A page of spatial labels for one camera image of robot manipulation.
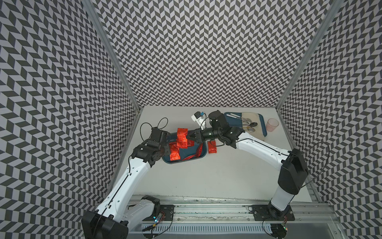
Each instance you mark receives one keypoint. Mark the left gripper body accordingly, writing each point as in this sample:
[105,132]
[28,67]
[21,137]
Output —
[163,148]

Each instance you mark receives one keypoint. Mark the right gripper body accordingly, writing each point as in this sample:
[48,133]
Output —
[211,132]

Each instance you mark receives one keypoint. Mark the red tea bag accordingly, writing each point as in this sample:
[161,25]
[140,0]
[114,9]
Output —
[212,147]
[174,152]
[182,141]
[195,152]

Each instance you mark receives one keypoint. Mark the teal storage box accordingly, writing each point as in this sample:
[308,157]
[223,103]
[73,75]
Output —
[173,138]

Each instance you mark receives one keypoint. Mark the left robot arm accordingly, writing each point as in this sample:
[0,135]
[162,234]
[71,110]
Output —
[112,219]

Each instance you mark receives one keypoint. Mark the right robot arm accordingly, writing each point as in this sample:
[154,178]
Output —
[290,163]

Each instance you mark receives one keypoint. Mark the teal cutlery tray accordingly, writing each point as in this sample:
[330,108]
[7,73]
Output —
[236,122]

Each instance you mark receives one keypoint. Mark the black spoon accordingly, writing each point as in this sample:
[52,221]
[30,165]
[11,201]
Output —
[253,124]

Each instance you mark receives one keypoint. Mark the beige cloth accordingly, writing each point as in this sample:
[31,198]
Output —
[260,133]

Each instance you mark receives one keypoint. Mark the pink plastic cup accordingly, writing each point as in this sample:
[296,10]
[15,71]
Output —
[272,124]

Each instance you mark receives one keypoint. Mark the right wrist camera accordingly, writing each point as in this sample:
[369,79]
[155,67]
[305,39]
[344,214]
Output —
[200,118]

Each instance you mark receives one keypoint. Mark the white handled spoon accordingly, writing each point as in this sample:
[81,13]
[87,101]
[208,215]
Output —
[245,120]

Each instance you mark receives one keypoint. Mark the pink handled spoon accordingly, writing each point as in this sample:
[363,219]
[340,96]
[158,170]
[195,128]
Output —
[249,129]

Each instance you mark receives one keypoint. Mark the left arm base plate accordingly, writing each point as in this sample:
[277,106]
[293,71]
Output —
[166,213]

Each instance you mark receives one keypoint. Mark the aluminium front rail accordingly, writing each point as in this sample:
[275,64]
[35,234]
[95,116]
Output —
[214,210]

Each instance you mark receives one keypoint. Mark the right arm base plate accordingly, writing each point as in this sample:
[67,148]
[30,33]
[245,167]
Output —
[271,213]

